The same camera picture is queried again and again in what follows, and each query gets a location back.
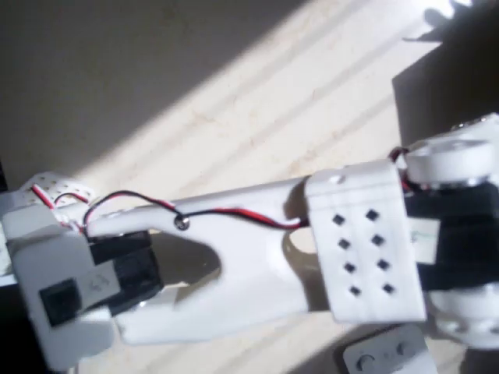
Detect white perforated plate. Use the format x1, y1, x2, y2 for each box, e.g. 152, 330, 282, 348
19, 171, 97, 207

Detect white device with round knobs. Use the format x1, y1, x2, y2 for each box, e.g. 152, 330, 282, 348
342, 326, 437, 374

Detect red black upper arm cable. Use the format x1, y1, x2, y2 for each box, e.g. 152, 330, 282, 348
83, 189, 310, 237

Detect red black short looped cable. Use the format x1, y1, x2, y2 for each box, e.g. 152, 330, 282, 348
30, 185, 90, 213

